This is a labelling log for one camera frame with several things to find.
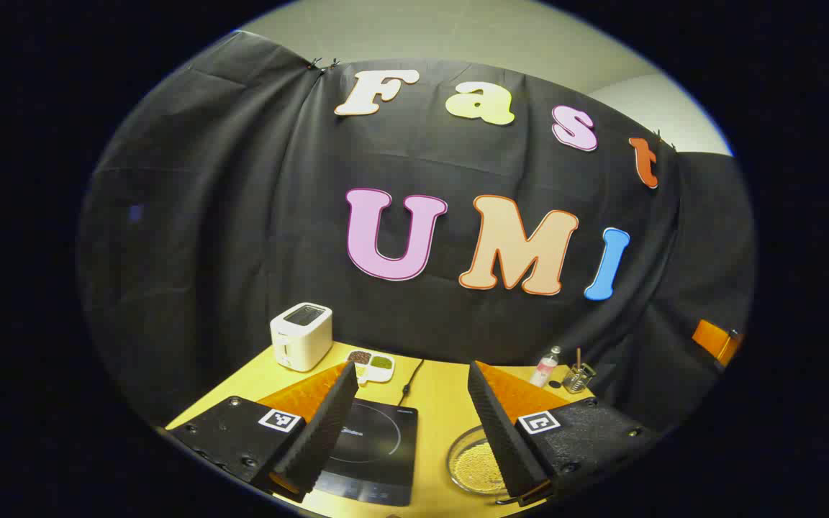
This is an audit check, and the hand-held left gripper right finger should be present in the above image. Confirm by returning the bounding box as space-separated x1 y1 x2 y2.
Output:
467 360 663 506

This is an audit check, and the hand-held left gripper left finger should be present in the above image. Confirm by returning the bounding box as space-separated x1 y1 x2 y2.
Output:
168 362 360 503

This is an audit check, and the steel pot with soybeans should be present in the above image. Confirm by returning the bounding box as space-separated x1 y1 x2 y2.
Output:
447 424 512 497

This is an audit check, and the black induction cooktop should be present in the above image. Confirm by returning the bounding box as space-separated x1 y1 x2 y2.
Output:
312 399 419 506

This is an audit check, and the clear bottle with pink label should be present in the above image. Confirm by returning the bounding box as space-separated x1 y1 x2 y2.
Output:
530 346 561 388

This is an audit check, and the white divided dish with beans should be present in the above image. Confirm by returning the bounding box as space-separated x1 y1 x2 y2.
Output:
346 349 396 387

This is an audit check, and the small clear utensil holder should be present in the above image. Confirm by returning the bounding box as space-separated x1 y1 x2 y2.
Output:
563 362 597 394

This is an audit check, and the white toaster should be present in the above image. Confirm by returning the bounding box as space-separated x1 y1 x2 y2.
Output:
270 302 333 373

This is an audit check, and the orange chair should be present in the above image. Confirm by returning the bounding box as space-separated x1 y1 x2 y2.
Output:
692 319 744 366

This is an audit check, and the black power cable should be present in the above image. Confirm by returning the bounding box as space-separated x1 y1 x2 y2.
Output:
399 358 425 407

